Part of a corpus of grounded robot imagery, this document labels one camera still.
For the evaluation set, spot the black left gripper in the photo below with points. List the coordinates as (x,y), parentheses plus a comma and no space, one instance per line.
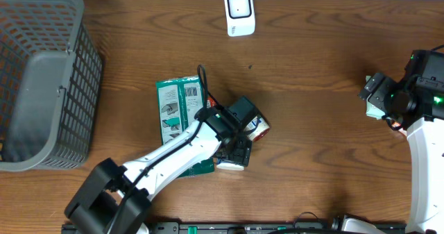
(244,162)

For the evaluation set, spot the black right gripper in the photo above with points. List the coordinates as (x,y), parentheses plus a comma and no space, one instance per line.
(379,97)

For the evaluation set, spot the white round tub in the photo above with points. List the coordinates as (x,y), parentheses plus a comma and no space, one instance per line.
(223,164)

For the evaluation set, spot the green white wipes pack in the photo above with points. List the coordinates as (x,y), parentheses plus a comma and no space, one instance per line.
(373,112)

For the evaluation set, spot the green lid jar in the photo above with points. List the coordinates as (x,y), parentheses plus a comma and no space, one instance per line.
(257,128)

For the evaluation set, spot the red snack package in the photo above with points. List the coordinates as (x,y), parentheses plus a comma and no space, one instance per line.
(210,102)

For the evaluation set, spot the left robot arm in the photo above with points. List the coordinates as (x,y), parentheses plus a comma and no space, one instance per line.
(116,199)

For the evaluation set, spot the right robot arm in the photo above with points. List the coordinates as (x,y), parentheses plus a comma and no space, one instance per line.
(425,138)

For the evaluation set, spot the white barcode scanner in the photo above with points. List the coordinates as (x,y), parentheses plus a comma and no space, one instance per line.
(240,17)

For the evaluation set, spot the grey plastic shopping basket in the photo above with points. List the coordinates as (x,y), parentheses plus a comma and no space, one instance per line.
(51,77)

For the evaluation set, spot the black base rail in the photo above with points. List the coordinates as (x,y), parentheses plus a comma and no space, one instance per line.
(177,228)

